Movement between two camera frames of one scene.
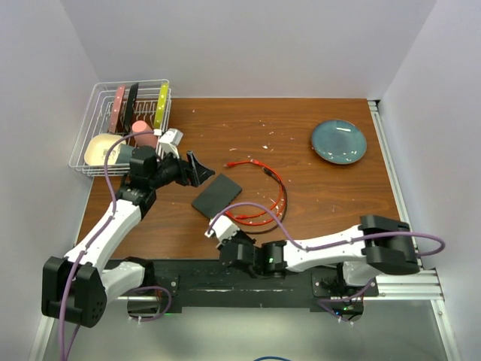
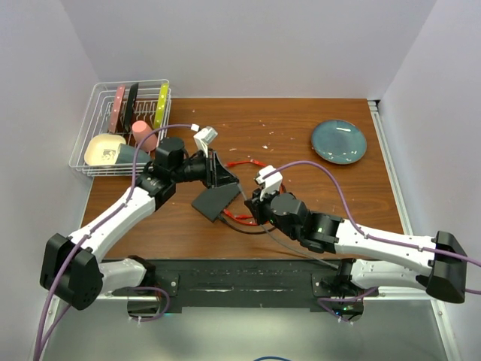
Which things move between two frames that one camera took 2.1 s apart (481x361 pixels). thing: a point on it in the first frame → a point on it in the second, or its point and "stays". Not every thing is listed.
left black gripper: x=199 y=171 → x=216 y=174
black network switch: x=217 y=195 stays
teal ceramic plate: x=339 y=141 stays
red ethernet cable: x=268 y=216 stays
